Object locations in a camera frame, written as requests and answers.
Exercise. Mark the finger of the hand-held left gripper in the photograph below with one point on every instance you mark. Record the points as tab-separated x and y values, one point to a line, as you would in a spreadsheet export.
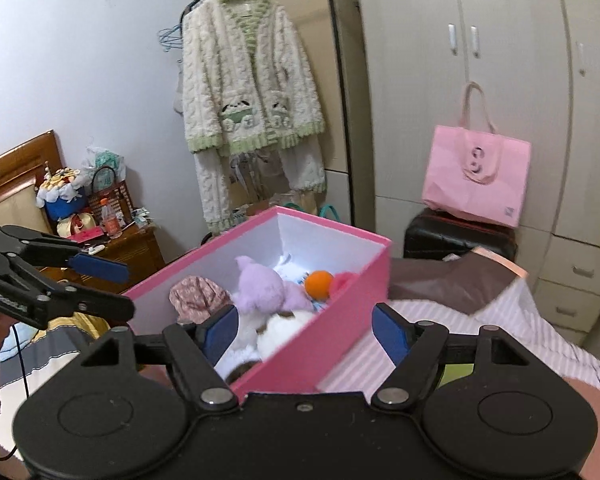
102	267
105	305

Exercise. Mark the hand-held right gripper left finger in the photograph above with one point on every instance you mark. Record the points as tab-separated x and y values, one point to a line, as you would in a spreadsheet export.
220	332

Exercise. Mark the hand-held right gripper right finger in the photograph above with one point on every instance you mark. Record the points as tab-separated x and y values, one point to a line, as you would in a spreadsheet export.
390	332

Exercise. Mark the small white plush toy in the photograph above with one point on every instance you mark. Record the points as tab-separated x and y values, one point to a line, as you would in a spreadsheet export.
242	345

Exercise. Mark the floral fabric toy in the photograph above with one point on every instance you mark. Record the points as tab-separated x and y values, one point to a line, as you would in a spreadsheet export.
197	297

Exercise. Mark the purple plush toy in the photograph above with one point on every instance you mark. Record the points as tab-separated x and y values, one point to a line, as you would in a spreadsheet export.
265	287

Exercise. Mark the pink knitted strawberry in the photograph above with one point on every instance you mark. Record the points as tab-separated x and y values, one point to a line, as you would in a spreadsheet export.
344	285

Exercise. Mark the pink cardboard box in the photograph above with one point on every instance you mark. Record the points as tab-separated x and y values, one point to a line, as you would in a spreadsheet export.
325	320

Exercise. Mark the orange ball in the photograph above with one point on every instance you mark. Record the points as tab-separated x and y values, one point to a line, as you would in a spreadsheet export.
317	285

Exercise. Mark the wooden nightstand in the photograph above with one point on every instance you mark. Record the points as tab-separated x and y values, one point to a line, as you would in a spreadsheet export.
130	255

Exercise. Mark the yellow cloth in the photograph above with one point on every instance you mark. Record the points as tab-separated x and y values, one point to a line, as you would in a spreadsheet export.
75	325

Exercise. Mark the orange drink bottle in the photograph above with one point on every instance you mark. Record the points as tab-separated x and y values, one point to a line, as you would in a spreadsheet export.
111	220

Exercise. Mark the brown blanket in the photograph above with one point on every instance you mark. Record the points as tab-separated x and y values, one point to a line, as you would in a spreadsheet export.
440	285

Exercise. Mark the green item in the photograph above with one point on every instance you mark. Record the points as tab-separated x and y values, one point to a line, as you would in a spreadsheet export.
455	374

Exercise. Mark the white printed papers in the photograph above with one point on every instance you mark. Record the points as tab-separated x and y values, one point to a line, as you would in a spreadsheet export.
289	267

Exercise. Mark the white plastic bag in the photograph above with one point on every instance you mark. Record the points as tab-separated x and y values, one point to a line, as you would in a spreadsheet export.
102	160

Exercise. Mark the black suitcase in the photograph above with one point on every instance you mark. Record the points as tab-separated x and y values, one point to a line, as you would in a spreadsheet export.
455	237

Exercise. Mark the wooden headboard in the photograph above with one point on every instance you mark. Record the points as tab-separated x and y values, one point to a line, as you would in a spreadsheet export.
27	170

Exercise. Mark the pink striped bed sheet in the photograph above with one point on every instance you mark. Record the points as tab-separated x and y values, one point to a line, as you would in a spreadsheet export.
520	330

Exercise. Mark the pink tote bag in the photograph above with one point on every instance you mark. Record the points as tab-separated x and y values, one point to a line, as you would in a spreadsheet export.
475	180

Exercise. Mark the cream and green fluffy cardigan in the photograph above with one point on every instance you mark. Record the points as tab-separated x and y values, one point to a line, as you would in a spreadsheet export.
245	90

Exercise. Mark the blue clothes hangers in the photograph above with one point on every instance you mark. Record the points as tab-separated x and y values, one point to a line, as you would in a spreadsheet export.
170	40

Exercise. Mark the black clothes rack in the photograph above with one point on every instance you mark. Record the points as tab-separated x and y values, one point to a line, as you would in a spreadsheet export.
337	85

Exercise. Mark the white wardrobe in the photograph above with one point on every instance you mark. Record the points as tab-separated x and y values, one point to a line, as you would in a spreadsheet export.
505	85

